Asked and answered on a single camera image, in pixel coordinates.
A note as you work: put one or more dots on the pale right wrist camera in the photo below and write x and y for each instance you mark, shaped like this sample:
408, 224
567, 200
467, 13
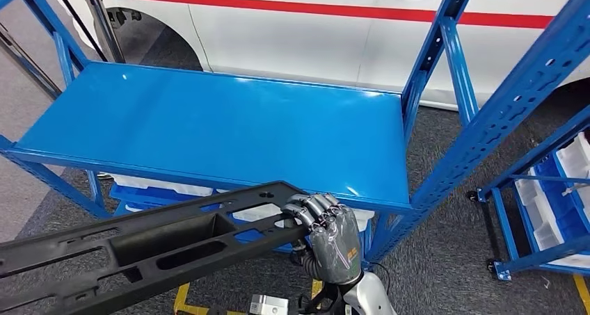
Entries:
267, 304

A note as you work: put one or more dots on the grey metal bar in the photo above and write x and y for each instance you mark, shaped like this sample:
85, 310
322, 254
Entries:
27, 60

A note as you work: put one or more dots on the chrome stanchion post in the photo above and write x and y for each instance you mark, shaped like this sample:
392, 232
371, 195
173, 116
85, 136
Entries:
103, 27

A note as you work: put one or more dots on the blue steel shelf rack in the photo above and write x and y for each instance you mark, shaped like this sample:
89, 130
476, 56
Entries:
207, 119
502, 223

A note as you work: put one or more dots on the yellow floor tape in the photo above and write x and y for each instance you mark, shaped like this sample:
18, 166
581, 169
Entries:
182, 299
583, 294

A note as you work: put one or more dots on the white car red stripe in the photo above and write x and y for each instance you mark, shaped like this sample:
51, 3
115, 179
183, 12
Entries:
276, 41

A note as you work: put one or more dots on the long black plastic part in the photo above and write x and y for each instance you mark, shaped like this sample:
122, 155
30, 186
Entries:
92, 257

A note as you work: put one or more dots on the black barrier belt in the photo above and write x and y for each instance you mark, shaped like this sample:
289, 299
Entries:
78, 20

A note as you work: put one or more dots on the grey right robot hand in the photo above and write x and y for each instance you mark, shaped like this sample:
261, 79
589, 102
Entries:
336, 248

